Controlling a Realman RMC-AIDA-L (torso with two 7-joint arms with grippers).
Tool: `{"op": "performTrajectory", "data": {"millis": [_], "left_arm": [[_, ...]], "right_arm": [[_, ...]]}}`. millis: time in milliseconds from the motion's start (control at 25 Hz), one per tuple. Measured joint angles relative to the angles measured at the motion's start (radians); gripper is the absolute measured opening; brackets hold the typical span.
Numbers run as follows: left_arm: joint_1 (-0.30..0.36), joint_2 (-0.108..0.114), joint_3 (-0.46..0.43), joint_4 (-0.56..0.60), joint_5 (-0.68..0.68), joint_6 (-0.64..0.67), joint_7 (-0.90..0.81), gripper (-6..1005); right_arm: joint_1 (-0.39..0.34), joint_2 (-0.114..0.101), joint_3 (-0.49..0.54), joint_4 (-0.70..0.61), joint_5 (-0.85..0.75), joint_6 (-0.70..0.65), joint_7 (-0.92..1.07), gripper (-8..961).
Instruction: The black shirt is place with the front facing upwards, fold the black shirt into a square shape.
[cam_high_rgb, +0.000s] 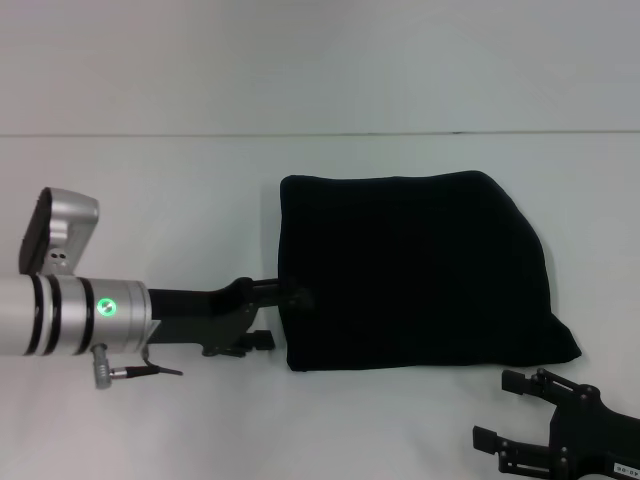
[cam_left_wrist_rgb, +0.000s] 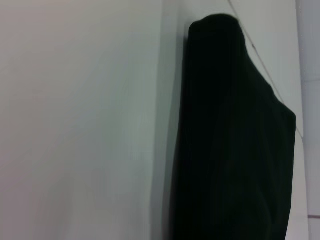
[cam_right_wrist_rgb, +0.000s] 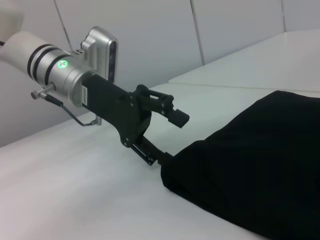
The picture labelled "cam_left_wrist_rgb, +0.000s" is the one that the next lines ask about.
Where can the black shirt with white print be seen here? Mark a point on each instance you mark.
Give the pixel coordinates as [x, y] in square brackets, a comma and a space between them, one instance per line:
[230, 140]

